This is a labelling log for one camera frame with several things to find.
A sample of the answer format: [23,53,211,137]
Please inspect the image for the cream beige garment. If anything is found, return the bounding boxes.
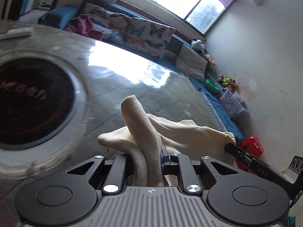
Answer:
[97,95,236,187]

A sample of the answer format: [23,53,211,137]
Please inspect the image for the butterfly pillow left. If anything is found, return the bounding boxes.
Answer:
[81,3,131,45]

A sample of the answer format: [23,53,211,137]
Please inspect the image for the blue sectional sofa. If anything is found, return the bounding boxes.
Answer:
[38,0,245,143]

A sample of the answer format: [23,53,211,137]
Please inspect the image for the grey cushion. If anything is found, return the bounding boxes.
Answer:
[175,44,208,82]

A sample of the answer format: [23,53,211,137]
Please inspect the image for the white black plush toy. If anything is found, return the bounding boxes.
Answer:
[191,39,205,52]

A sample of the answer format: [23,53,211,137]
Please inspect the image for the grey remote control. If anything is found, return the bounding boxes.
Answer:
[0,27,34,40]

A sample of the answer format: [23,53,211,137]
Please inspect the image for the clear plastic storage box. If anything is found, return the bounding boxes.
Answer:
[219,89,249,120]

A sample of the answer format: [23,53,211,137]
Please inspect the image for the round black induction cooktop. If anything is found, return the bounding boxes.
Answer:
[1,48,90,180]

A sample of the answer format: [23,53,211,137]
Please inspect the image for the butterfly pillow right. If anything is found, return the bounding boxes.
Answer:
[125,17,175,58]

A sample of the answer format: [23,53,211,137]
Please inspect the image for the pink magenta cloth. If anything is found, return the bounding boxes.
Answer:
[64,14,104,40]

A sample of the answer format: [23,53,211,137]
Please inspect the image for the butterfly pillow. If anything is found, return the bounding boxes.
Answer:
[125,17,175,58]
[81,3,131,45]

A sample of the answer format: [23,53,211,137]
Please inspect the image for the green plastic bowl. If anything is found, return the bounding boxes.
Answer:
[204,79,220,94]

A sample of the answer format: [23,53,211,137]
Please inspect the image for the colourful plush toys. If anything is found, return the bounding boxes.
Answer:
[217,74,238,91]

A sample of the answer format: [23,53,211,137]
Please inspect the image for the red plastic stool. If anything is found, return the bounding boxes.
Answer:
[239,136,265,158]

